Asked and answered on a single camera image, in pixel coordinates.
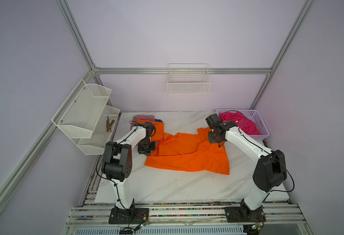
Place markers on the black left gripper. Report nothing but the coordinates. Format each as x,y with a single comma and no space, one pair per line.
140,151

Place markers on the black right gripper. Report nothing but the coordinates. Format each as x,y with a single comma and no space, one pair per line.
210,139

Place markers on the orange t-shirt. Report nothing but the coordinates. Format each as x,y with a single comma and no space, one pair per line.
158,133
189,153

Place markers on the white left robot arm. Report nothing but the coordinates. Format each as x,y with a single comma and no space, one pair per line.
117,160

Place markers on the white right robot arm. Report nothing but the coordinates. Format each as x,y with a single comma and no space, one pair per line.
269,172

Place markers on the folded orange t-shirt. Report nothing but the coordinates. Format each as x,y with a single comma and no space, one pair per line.
158,133

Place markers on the folded mauve t-shirt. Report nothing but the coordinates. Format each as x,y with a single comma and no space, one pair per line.
141,117

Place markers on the pink t-shirt in basket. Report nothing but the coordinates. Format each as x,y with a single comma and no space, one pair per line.
246,125

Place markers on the lilac perforated plastic basket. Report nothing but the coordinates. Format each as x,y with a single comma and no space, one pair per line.
256,117

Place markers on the wooden clothespins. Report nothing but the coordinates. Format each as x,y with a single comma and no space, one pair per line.
109,124

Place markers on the white mesh lower shelf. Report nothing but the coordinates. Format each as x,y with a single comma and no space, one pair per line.
96,143

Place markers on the white mesh shelf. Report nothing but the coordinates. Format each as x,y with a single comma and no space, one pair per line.
78,116
96,143

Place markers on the white mesh upper shelf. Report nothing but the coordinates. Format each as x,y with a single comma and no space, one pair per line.
78,116

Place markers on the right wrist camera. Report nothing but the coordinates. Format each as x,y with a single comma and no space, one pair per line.
213,121

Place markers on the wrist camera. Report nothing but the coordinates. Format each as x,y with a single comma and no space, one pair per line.
150,129
213,121

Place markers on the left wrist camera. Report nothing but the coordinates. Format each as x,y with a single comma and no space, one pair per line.
150,129

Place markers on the white wire wall basket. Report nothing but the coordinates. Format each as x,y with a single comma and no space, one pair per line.
185,78

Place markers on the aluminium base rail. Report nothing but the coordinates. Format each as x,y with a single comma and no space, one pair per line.
182,205

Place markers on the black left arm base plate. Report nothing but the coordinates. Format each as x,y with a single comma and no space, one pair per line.
129,216

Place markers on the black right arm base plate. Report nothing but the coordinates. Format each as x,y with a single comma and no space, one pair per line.
243,215

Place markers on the aluminium frame profile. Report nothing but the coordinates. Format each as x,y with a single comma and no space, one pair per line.
9,188

